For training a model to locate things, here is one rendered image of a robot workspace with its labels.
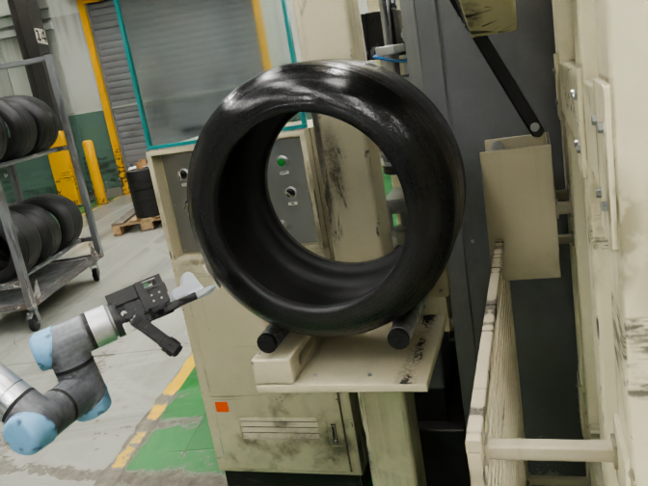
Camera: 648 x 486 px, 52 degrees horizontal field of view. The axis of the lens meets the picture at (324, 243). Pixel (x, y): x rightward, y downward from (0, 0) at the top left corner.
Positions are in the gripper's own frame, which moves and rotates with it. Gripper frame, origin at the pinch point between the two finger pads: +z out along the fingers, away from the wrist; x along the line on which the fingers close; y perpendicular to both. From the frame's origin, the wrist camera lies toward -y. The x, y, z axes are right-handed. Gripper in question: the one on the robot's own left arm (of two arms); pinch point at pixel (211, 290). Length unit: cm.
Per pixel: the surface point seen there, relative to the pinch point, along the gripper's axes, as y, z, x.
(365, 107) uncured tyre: 18.2, 32.9, -32.6
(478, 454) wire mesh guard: -31, 10, -68
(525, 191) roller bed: -7, 68, -16
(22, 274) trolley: 71, -61, 349
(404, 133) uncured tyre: 11, 37, -34
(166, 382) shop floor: -29, -7, 224
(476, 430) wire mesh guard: -29, 12, -67
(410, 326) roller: -22.5, 30.9, -15.6
